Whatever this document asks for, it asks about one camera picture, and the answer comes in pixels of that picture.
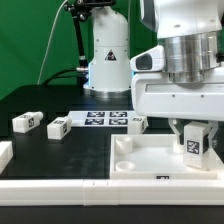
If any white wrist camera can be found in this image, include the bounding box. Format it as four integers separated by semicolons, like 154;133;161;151
130;45;165;72

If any white marker tag sheet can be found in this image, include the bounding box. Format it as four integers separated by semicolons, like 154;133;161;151
68;110;136;127

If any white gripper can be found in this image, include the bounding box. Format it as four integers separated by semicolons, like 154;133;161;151
131;71;224;152

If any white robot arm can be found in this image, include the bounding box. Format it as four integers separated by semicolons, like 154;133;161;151
130;0;224;145

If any white square tabletop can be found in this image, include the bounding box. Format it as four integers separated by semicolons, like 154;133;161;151
110;134;224;180

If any white fence wall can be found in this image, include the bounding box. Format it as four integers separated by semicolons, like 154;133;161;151
0;141;13;174
0;180;224;206

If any black camera stand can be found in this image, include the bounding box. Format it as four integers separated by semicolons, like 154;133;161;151
64;0;116;73

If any white cable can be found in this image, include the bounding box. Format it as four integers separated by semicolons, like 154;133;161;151
37;0;69;86

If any white fence left wall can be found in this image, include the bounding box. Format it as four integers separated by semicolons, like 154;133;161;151
0;141;13;174

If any black cable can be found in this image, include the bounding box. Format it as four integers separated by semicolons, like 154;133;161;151
42;67;89;86

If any white fence front wall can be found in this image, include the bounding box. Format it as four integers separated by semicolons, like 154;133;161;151
0;180;224;206

